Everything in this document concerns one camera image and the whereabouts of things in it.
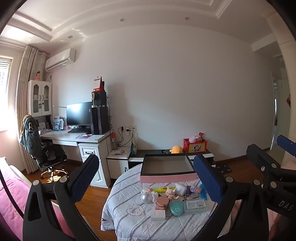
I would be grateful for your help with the beige pleated curtain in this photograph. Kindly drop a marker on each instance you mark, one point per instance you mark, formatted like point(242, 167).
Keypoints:
point(25, 92)

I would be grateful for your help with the black speaker box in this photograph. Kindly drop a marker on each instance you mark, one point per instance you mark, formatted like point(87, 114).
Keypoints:
point(99, 98)

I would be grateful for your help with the yellow highlighter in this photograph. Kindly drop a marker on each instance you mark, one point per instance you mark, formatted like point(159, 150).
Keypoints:
point(164, 189)

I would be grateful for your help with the pearl ball ornament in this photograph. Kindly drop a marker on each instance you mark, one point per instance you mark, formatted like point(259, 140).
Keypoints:
point(146, 198)

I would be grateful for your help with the black keyboard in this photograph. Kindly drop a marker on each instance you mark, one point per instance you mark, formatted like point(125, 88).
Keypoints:
point(77, 130)

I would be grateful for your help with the black white low cabinet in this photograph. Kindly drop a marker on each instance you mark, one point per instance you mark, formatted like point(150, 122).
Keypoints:
point(138, 153)

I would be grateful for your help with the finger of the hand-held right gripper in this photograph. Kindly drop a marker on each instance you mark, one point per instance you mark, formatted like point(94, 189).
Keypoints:
point(285, 142)
point(261, 162)

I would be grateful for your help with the blue white package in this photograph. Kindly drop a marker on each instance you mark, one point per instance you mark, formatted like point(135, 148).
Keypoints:
point(58, 122)

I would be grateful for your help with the red door decoration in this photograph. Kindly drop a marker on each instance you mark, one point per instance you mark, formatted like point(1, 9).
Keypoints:
point(288, 100)

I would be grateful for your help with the dark printed jacket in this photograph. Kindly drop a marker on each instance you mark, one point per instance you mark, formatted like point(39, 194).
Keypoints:
point(29, 134)

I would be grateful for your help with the white pink block model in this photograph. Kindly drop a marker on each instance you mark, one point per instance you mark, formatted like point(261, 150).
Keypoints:
point(148, 189)

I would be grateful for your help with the pink doll figure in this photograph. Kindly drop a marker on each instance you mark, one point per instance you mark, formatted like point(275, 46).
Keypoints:
point(38, 76)

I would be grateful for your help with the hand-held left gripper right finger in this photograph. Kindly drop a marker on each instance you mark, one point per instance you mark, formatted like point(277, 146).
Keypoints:
point(208, 179)

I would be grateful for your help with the black floor scale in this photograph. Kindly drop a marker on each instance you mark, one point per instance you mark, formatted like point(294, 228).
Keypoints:
point(223, 169)

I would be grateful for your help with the red storage box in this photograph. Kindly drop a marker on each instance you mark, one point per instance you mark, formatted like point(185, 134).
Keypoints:
point(195, 147)

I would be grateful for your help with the red triangular card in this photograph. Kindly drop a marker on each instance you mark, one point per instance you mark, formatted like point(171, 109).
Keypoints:
point(101, 83)

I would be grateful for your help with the black office chair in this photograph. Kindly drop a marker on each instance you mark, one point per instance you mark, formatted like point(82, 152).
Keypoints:
point(53, 160)

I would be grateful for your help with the rose gold lidded jar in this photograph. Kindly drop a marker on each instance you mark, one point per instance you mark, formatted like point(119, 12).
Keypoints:
point(162, 203)

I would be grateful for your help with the pink plush toy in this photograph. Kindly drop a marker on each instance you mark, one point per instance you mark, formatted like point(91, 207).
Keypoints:
point(193, 139)

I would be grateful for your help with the teal oval case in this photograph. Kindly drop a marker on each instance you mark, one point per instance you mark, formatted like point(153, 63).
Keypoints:
point(177, 208)

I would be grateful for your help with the clear bottle orange cap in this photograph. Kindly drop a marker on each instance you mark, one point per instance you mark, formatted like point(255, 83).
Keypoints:
point(114, 141)

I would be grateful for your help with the white plastic ornament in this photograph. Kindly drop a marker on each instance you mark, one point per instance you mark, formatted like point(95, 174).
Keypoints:
point(154, 197)

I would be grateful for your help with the pink printed paper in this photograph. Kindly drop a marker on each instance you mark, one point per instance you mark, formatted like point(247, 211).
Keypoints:
point(119, 152)

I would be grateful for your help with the white glass-door cabinet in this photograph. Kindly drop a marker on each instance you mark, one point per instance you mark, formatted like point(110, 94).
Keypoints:
point(39, 97)

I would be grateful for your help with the striped quilted tablecloth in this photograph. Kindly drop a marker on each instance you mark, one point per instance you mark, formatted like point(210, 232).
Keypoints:
point(124, 194)

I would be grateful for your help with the bright window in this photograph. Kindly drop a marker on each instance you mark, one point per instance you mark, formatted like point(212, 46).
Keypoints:
point(4, 76)

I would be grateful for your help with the white wall air conditioner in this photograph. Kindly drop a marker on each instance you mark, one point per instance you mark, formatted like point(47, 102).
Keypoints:
point(60, 60)

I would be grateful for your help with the black computer tower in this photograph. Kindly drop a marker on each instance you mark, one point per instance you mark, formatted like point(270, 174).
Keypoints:
point(99, 120)

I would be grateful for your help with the yellow octopus plush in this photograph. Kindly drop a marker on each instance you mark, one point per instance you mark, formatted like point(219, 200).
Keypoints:
point(177, 149)

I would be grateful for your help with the white side cabinet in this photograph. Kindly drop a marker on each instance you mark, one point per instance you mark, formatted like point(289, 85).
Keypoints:
point(119, 164)

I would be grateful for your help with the white charger plug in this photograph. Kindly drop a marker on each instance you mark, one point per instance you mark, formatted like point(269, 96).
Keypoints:
point(158, 215)

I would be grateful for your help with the clear labelled plastic box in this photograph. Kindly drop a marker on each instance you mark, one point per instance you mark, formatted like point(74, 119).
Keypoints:
point(195, 205)

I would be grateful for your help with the pink mouse pad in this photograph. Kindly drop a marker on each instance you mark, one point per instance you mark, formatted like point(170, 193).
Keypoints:
point(83, 136)

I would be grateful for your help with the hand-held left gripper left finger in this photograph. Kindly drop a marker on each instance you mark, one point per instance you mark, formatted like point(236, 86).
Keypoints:
point(84, 177)

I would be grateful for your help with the small red card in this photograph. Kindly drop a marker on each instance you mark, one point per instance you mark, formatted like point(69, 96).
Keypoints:
point(201, 135)

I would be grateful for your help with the pink black box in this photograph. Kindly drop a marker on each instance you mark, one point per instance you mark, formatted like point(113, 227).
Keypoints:
point(166, 177)

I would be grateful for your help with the black computer monitor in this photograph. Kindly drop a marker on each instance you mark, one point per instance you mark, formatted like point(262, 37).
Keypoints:
point(78, 113)

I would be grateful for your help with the blue snack bag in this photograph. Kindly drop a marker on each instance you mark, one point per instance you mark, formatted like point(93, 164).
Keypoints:
point(134, 148)

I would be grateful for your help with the white desk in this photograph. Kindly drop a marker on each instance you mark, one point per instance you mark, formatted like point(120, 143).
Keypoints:
point(69, 138)

